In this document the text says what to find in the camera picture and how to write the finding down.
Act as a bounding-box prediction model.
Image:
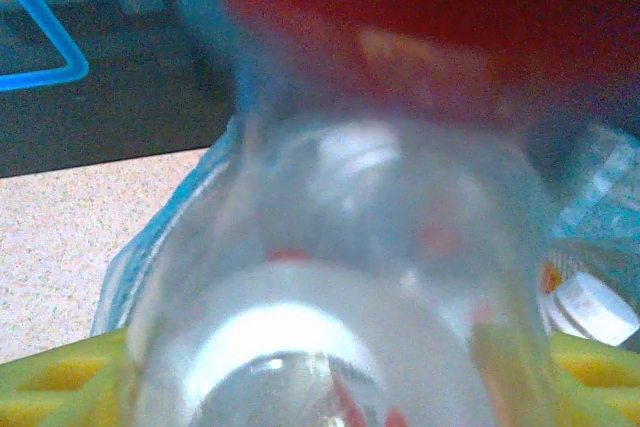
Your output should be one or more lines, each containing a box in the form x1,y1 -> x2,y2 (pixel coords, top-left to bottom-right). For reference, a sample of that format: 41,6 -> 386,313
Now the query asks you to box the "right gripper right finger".
547,334 -> 640,427

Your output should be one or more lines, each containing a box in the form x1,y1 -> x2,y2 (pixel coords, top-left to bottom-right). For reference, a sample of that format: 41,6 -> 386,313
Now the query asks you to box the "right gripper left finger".
0,329 -> 134,427

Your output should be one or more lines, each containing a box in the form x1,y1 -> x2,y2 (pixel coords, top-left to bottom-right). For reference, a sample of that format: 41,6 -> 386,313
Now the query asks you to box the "clear bottle white cap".
542,269 -> 640,348

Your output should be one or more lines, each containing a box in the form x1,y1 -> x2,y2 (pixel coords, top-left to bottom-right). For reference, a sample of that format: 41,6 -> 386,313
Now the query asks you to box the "red cap red label bottle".
124,0 -> 640,427

